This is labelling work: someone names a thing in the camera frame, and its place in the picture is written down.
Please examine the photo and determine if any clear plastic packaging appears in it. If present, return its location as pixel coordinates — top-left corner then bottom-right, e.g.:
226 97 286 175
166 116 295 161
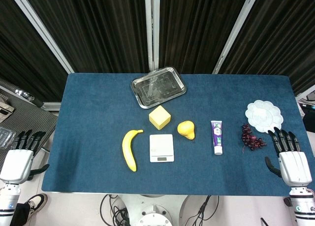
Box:
0 127 17 150

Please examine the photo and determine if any stainless steel tray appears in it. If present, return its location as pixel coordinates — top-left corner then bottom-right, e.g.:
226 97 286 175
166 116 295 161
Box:
130 66 188 110

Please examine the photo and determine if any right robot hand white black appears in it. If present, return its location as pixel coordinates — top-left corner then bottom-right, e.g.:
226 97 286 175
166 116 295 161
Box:
264 127 314 188

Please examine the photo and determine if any white kitchen scale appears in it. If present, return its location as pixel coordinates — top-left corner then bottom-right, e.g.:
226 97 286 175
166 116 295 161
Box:
149 134 175 163

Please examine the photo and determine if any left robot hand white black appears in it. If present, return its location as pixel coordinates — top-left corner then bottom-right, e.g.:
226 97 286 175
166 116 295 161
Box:
0 129 50 186

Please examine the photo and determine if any white flower paint palette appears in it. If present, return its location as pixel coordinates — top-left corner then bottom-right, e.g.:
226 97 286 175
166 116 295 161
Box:
245 99 284 134

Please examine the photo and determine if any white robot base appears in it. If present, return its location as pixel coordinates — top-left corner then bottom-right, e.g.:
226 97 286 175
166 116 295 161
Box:
118 194 195 226

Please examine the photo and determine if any black trouser leg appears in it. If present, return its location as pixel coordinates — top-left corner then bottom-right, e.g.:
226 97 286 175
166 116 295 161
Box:
9 202 31 226

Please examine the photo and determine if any aluminium frame post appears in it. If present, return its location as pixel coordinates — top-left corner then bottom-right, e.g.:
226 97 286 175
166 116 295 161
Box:
144 0 160 71
213 0 261 75
6 0 74 74

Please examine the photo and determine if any purple grape bunch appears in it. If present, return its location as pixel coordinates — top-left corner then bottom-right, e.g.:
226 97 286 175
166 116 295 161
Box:
240 124 268 153

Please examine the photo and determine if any yellow pear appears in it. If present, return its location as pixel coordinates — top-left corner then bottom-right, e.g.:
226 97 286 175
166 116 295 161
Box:
177 120 196 140

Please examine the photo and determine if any white black sneaker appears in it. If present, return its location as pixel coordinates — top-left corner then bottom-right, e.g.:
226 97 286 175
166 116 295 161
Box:
24 193 48 219

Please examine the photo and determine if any brown paper bag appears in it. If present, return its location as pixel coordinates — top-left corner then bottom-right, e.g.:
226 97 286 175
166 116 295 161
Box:
0 93 15 123

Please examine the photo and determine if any black pleated curtain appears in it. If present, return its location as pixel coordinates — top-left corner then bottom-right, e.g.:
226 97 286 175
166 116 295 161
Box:
21 0 151 74
158 0 253 74

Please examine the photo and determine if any yellow banana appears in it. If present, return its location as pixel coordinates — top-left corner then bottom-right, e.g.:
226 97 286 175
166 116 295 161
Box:
122 129 144 172

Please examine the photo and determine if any black floor cable bundle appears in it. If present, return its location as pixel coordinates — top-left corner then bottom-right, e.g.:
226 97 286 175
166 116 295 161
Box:
99 194 131 226
184 195 220 226

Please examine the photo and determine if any purple white toothpaste tube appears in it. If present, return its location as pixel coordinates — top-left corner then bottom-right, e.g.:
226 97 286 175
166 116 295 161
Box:
210 120 224 155

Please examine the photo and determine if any yellow cube block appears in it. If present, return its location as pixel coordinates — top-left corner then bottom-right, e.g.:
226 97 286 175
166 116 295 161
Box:
148 105 172 131

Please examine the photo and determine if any blue table mat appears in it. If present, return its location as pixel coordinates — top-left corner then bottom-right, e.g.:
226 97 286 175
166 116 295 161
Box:
41 72 306 196

